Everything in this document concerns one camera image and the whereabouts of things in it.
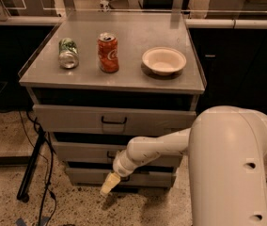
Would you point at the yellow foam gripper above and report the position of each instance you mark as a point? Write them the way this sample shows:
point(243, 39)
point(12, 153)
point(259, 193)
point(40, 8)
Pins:
point(119, 166)

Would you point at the grey drawer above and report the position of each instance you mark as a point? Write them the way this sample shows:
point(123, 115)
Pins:
point(112, 121)
point(96, 177)
point(86, 152)

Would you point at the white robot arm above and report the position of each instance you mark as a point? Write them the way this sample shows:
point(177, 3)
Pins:
point(226, 147)

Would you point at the grey bottom drawer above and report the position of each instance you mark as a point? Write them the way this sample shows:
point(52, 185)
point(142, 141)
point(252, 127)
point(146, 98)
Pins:
point(96, 177)

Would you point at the grey top drawer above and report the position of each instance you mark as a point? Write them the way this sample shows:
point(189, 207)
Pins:
point(112, 121)

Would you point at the grey drawer cabinet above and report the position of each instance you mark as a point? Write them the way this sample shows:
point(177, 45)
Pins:
point(132, 86)

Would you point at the black stand leg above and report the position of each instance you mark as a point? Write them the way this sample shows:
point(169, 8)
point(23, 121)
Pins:
point(22, 194)

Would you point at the red cola can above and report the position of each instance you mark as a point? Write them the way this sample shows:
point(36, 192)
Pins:
point(108, 52)

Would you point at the white paper bowl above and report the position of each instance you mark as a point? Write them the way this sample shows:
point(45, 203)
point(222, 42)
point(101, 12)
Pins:
point(164, 61)

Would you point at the green soda can lying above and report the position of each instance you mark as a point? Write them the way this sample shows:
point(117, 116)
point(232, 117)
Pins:
point(68, 54)

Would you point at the white horizontal rail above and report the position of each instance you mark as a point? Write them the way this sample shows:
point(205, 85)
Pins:
point(191, 23)

